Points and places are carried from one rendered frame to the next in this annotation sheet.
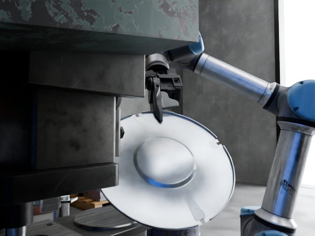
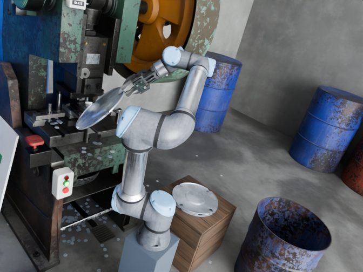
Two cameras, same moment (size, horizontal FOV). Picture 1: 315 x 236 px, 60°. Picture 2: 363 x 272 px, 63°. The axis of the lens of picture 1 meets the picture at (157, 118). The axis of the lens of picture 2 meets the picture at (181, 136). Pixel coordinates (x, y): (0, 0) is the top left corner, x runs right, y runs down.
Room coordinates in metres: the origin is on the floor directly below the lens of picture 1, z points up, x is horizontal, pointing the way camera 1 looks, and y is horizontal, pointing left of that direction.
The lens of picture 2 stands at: (0.84, -1.34, 1.45)
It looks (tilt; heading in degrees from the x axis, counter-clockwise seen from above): 25 degrees down; 84
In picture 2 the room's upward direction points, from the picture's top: 15 degrees clockwise
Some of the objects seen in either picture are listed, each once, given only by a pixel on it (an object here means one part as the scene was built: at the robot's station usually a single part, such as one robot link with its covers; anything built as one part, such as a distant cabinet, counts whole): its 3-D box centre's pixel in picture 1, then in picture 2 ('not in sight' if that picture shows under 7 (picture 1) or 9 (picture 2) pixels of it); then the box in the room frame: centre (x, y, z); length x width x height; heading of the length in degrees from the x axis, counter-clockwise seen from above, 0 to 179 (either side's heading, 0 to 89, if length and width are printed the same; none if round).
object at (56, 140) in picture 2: not in sight; (77, 122); (0.41, 0.17, 0.68); 0.45 x 0.30 x 0.06; 47
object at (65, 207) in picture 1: (61, 213); (118, 115); (0.62, 0.22, 0.75); 0.03 x 0.03 x 0.10; 47
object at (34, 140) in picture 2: not in sight; (34, 146); (0.35, -0.22, 0.72); 0.07 x 0.06 x 0.08; 137
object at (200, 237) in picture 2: not in sight; (187, 221); (1.17, 0.13, 0.18); 0.40 x 0.38 x 0.35; 140
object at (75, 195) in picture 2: not in sight; (71, 175); (0.40, 0.18, 0.31); 0.43 x 0.42 x 0.01; 47
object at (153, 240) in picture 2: not in sight; (155, 230); (0.94, -0.34, 0.50); 0.15 x 0.15 x 0.10
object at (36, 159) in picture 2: not in sight; (38, 165); (0.36, -0.21, 0.62); 0.10 x 0.06 x 0.20; 47
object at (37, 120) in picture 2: not in sight; (47, 113); (0.29, 0.05, 0.76); 0.17 x 0.06 x 0.10; 47
